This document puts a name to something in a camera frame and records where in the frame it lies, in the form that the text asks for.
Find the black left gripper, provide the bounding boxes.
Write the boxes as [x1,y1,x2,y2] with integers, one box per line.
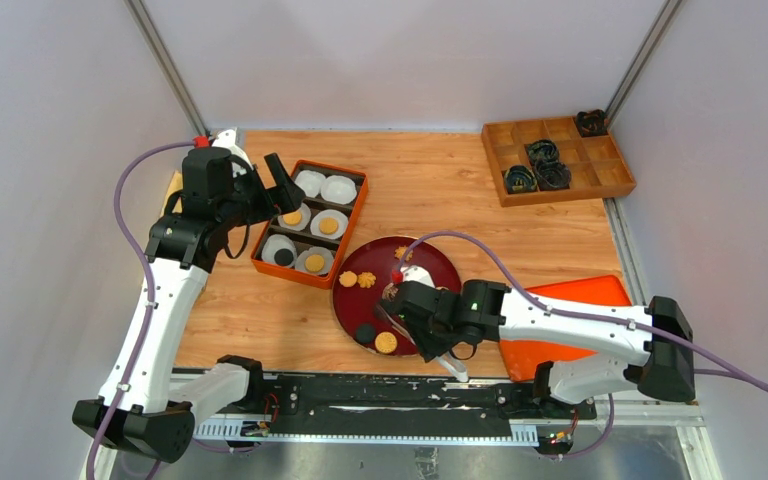
[217,152,304,229]

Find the dotted round biscuit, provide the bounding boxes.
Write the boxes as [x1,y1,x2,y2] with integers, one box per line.
[304,254,326,274]
[318,216,340,235]
[281,210,304,226]
[373,331,398,355]

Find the black chocolate cookie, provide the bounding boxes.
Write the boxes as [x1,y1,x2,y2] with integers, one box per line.
[273,247,296,268]
[353,323,378,345]

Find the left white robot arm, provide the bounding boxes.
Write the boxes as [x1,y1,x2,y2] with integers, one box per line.
[72,146,305,463]

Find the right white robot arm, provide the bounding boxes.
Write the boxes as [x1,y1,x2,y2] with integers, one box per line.
[379,280,696,418]

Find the white paper cup top-left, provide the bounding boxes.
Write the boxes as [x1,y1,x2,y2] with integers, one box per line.
[294,170,326,198]

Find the white paper cup middle-left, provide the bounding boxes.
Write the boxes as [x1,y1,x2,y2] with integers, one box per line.
[278,203,312,231]

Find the white paper cup top-right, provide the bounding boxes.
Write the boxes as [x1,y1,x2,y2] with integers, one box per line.
[320,175,358,205]

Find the orange cookie box tray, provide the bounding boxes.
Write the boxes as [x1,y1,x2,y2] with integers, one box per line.
[250,160,369,289]

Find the white paper cup bottom-left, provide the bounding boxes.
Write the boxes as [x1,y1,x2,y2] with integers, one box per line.
[261,234,298,266]

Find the white paper cup middle-right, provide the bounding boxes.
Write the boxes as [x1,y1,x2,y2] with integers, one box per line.
[310,209,349,240]

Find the white paper cup bottom-right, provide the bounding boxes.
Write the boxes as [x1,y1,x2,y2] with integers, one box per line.
[294,246,335,276]

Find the flower butter cookie upper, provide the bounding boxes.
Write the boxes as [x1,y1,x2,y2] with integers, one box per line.
[394,246,413,262]

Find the flower butter cookie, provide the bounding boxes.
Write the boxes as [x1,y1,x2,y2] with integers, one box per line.
[357,272,377,289]
[394,246,413,262]

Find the flower butter cookie left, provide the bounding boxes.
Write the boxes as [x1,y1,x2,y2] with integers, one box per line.
[357,272,377,289]

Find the dark red round plate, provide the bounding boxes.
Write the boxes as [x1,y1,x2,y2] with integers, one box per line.
[332,236,462,357]

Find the orange box lid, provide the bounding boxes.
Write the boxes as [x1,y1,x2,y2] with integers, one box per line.
[499,275,632,382]

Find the plain round butter cookie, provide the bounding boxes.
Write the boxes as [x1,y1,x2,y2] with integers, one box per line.
[338,271,358,288]

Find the yellow blue cloth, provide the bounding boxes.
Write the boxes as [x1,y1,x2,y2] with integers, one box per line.
[158,170,183,218]

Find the rolled dark patterned tie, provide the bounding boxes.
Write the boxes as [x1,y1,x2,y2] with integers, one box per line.
[525,139,560,166]
[503,165,538,195]
[534,160,572,191]
[574,109,608,138]

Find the wooden compartment organizer box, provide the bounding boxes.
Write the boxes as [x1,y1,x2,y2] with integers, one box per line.
[481,116,637,207]

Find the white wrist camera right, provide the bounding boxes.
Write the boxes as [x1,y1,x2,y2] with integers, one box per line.
[400,265,436,288]

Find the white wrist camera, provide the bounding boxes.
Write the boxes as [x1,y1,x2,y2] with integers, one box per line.
[400,265,436,288]
[211,128,252,178]

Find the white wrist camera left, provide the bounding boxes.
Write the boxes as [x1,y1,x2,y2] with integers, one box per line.
[211,128,252,178]

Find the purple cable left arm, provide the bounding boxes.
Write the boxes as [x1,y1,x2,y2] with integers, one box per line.
[85,135,212,480]

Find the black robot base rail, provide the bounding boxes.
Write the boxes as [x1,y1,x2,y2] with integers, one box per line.
[158,367,601,445]

